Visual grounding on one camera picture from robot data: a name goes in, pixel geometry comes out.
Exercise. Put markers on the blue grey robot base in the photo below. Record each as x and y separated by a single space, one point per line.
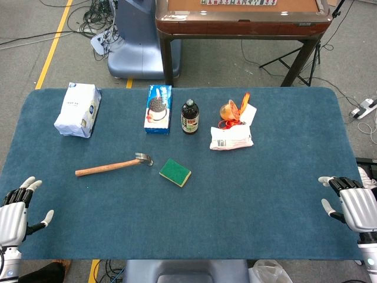
138 44

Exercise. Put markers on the clear plastic bag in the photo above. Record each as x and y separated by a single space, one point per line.
269 272

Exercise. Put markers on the dark brown drink bottle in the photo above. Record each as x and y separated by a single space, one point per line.
190 118

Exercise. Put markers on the blue cookie box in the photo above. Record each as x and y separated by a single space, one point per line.
158 112

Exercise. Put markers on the grey blue robot torso base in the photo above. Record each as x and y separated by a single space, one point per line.
185 271

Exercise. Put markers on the row of face-up mahjong tiles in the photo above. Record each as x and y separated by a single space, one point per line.
238 2

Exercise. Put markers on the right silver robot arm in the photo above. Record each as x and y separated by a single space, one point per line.
368 256

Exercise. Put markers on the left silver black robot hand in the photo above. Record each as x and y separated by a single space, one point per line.
13 218

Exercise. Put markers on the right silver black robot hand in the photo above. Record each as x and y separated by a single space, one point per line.
359 209

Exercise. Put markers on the white power strip with plugs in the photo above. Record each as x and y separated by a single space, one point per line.
100 41

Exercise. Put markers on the green yellow scrub sponge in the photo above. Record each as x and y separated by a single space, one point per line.
174 171

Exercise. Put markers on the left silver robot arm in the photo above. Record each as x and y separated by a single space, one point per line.
10 262

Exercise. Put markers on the blue felt table mat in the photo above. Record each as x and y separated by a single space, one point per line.
235 191

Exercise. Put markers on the orange jelly cup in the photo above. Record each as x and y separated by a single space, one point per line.
228 110

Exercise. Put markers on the white tissue pack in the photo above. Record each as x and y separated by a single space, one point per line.
231 138

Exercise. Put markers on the brown mahjong table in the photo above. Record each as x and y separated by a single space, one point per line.
244 20

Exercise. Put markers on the white grey power strip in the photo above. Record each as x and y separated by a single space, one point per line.
363 108

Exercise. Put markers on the white paper flour bag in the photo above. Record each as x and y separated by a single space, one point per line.
78 110

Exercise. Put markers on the black tripod stand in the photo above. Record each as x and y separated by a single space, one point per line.
306 65

